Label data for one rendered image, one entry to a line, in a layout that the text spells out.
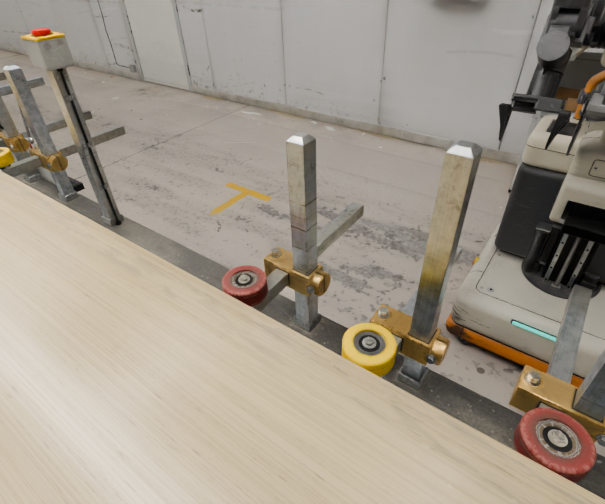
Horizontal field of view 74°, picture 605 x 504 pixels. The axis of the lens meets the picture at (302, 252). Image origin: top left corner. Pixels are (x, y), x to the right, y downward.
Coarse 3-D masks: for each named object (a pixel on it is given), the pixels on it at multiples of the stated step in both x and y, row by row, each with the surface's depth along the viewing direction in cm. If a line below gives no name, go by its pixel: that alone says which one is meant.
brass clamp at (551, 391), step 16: (528, 368) 63; (528, 384) 61; (544, 384) 61; (560, 384) 61; (512, 400) 63; (528, 400) 61; (544, 400) 59; (560, 400) 59; (576, 416) 57; (592, 432) 57
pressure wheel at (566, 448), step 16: (528, 416) 50; (544, 416) 49; (560, 416) 49; (528, 432) 48; (544, 432) 48; (560, 432) 47; (576, 432) 48; (528, 448) 47; (544, 448) 46; (560, 448) 47; (576, 448) 47; (592, 448) 46; (544, 464) 45; (560, 464) 45; (576, 464) 45; (592, 464) 45; (576, 480) 46
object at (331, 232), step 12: (360, 204) 100; (348, 216) 96; (360, 216) 101; (324, 228) 92; (336, 228) 92; (348, 228) 97; (324, 240) 89; (276, 276) 80; (276, 288) 79; (264, 300) 76
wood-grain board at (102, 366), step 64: (0, 192) 101; (0, 256) 80; (64, 256) 79; (128, 256) 78; (0, 320) 66; (64, 320) 66; (128, 320) 65; (192, 320) 65; (256, 320) 64; (0, 384) 56; (64, 384) 56; (128, 384) 56; (192, 384) 55; (256, 384) 55; (320, 384) 55; (384, 384) 54; (0, 448) 49; (64, 448) 49; (128, 448) 49; (192, 448) 48; (256, 448) 48; (320, 448) 48; (384, 448) 48; (448, 448) 47
